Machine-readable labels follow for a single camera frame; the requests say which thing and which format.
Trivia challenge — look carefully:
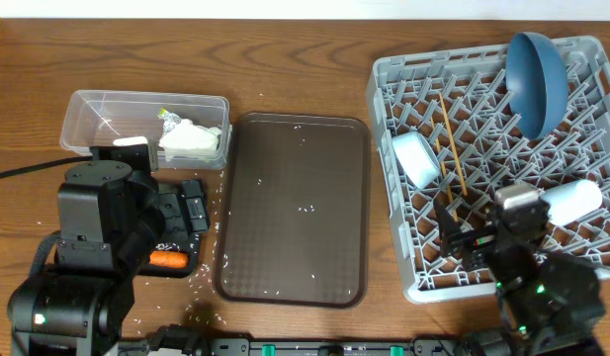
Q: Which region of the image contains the orange carrot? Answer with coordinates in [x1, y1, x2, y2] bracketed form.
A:
[149, 250, 189, 269]

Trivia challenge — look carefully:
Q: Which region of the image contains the small light-blue rice bowl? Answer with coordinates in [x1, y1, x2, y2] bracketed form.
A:
[392, 131, 440, 190]

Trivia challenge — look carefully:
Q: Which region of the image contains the white green wrapper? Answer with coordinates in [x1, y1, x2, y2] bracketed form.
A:
[158, 108, 221, 161]

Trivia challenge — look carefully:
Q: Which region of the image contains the light blue cup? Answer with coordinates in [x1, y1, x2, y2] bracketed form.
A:
[540, 179, 603, 226]

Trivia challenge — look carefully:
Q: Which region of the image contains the wooden chopstick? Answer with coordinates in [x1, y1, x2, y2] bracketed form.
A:
[430, 117, 459, 222]
[438, 92, 468, 197]

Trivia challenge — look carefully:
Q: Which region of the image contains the large blue plate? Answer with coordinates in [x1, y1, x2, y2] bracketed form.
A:
[505, 32, 568, 140]

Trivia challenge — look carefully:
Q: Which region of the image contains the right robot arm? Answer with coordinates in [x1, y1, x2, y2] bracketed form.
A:
[434, 199, 605, 356]

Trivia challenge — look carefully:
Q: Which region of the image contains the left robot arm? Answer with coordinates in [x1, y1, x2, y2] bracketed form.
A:
[8, 143, 210, 355]

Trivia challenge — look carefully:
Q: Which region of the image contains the grey dishwasher rack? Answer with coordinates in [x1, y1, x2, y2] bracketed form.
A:
[366, 36, 610, 304]

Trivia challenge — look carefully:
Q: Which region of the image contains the white rice pile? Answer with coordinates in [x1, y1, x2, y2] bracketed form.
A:
[155, 242, 182, 252]

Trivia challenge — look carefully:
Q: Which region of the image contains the black tray bin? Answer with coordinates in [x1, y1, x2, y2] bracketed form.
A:
[135, 180, 208, 279]

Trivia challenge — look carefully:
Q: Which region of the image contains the clear plastic bin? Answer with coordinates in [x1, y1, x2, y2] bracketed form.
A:
[59, 90, 231, 170]

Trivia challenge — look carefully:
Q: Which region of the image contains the brown serving tray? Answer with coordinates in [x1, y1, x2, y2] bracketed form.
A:
[213, 113, 371, 309]

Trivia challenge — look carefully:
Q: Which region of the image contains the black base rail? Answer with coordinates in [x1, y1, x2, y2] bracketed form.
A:
[116, 323, 605, 356]

